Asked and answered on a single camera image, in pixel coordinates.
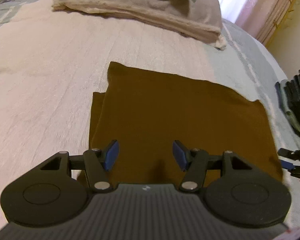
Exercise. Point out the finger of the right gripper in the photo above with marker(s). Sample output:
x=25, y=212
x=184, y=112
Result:
x=291, y=161

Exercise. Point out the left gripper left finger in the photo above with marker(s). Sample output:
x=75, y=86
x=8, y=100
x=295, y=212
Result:
x=59, y=188

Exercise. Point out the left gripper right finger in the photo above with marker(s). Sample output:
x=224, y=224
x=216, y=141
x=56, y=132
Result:
x=231, y=188

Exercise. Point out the brown long-sleeve cardigan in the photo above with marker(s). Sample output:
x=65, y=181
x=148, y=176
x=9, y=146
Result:
x=147, y=111

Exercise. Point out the folded dark clothes stack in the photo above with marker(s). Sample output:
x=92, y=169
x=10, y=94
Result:
x=288, y=93

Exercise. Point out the striped grey pink bedspread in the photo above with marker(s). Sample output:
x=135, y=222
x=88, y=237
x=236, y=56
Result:
x=51, y=62

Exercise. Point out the pink window curtain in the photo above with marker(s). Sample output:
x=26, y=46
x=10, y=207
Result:
x=262, y=18

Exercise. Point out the folded beige blanket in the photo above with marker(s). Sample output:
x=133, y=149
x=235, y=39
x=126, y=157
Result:
x=200, y=19

